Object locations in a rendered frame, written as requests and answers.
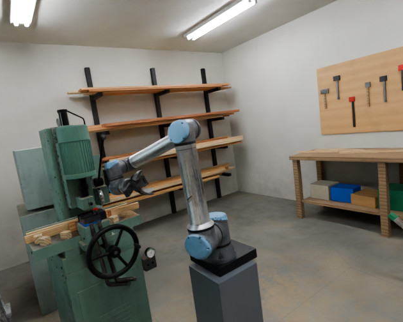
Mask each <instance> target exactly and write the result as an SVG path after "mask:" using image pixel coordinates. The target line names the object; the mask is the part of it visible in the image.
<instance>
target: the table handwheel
mask: <svg viewBox="0 0 403 322"><path fill-rule="evenodd" d="M114 229H120V232H119V235H118V237H117V240H116V243H115V245H110V244H109V243H108V247H107V252H106V253H104V254H101V255H99V256H95V257H93V258H91V255H92V251H93V248H94V245H95V244H96V242H97V240H98V239H99V238H100V237H101V236H102V235H103V234H105V233H106V232H108V231H111V230H114ZM123 230H124V231H127V232H128V233H129V234H130V235H131V236H132V239H133V240H134V243H138V244H139V240H138V236H137V234H136V233H135V232H134V230H133V229H131V228H130V227H129V226H126V225H123V224H112V225H110V226H106V227H104V228H103V229H101V230H100V231H99V232H97V233H96V234H95V236H94V237H93V238H92V239H91V241H90V242H89V245H88V248H87V250H86V264H87V267H88V269H89V271H90V272H91V273H92V274H93V275H94V276H96V277H98V278H100V279H106V280H109V279H115V278H117V277H120V276H122V275H123V274H124V273H126V272H127V271H129V270H130V268H131V267H132V266H133V264H134V263H135V261H136V259H137V257H138V253H139V249H137V248H136V247H134V253H133V255H132V258H131V260H130V261H129V263H127V262H126V261H125V260H124V259H123V258H122V257H121V255H120V254H121V249H120V247H118V244H119V241H120V238H121V235H122V233H123ZM105 256H111V257H112V258H118V259H119V260H120V261H121V262H122V263H123V264H124V265H125V267H124V268H123V269H121V270H120V271H118V272H116V273H110V274H106V273H102V272H99V271H98V270H97V269H96V268H95V267H94V265H93V262H92V261H94V260H96V259H100V258H102V257H105Z"/></svg>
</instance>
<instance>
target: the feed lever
mask: <svg viewBox="0 0 403 322"><path fill-rule="evenodd" d="M100 139H102V143H101V150H100V162H99V173H98V178H94V179H93V183H94V186H95V187H99V186H102V185H103V184H104V181H103V179H102V178H101V177H100V172H101V165H102V154H103V147H104V140H105V139H106V136H105V135H104V134H102V135H101V136H100Z"/></svg>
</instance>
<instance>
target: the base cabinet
mask: <svg viewBox="0 0 403 322"><path fill-rule="evenodd" d="M133 253H134V247H133V248H131V249H129V250H126V251H124V252H121V254H120V255H121V257H122V258H123V259H124V260H125V261H126V262H127V263H129V261H130V260H131V258H132V255H133ZM47 262H48V265H49V271H50V275H51V280H52V285H53V289H54V294H55V297H56V303H57V306H58V312H59V317H60V321H61V322H152V317H151V312H150V305H149V301H148V294H147V290H146V283H145V276H144V271H143V265H142V260H141V253H140V249H139V253H138V257H137V259H136V261H135V263H134V264H133V266H132V267H131V268H130V270H129V271H127V272H126V273H124V274H123V275H122V276H120V277H119V278H123V277H137V280H136V281H131V284H130V285H129V286H115V287H109V286H107V285H106V283H105V280H104V279H100V278H98V277H96V276H94V275H93V274H92V273H91V272H90V271H89V269H88V267H86V268H83V269H80V270H78V271H76V272H73V273H70V274H68V275H65V274H64V273H63V272H62V271H61V269H60V268H59V266H58V265H57V264H56V262H55V261H54V260H53V258H52V257H48V258H47ZM104 262H105V266H106V270H107V274H110V273H112V271H111V267H110V264H109V260H108V258H107V259H104ZM113 262H114V265H115V268H116V272H118V271H120V270H121V269H123V268H124V267H125V265H124V264H123V263H122V262H121V261H120V260H119V259H118V258H113ZM93 265H94V267H95V268H96V269H97V270H98V271H99V272H102V269H101V265H100V263H99V262H98V263H95V264H93Z"/></svg>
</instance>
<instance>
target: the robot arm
mask: <svg viewBox="0 0 403 322"><path fill-rule="evenodd" d="M201 130H202V129H201V126H200V124H199V122H197V121H196V120H195V119H179V120H176V121H174V122H173V123H172V124H171V125H170V126H169V128H168V135H167V136H166V137H163V138H162V139H160V140H158V141H157V142H155V143H153V144H151V145H149V146H148V147H146V148H144V149H143V150H141V151H139V152H137V153H135V154H134V155H131V156H129V157H128V158H126V159H123V160H118V159H115V160H112V161H110V162H107V163H105V164H104V167H105V170H106V173H107V177H108V179H109V182H110V184H109V191H110V193H112V194H113V195H116V196H119V195H122V194H124V195H125V196H126V197H130V195H131V194H132V192H133V191H136V192H138V193H139V194H141V195H145V196H146V195H148V196H150V195H154V193H153V192H152V191H153V189H154V188H143V187H145V186H147V185H148V184H149V183H148V182H147V180H146V178H145V176H144V175H142V174H140V173H141V172H142V171H143V170H140V171H138V172H136V173H135V174H133V175H132V176H131V177H130V178H126V179H124V177H123V174H124V173H127V172H130V171H134V170H136V169H137V168H138V167H139V166H141V165H143V164H145V163H147V162H149V161H151V160H153V159H154V158H156V157H158V156H160V155H162V154H164V153H166V152H167V151H169V150H172V149H173V148H175V149H176V153H177V160H178V166H179V169H180V176H181V180H182V186H183V190H184V196H185V200H186V206H187V212H188V216H189V224H188V226H187V232H188V237H187V238H186V240H185V247H186V250H187V252H188V254H189V255H190V256H192V257H194V258H195V259H206V261H207V262H209V263H212V264H217V265H218V264H224V263H228V262H230V261H232V260H233V259H235V257H236V251H235V249H234V247H233V245H232V243H231V239H230V231H229V226H228V219H227V216H226V214H225V213H223V212H211V213H209V211H208V208H207V201H206V197H205V191H204V186H203V180H202V173H201V169H200V163H199V159H198V152H197V148H196V139H197V138H198V137H199V136H200V134H201ZM141 188H143V189H141Z"/></svg>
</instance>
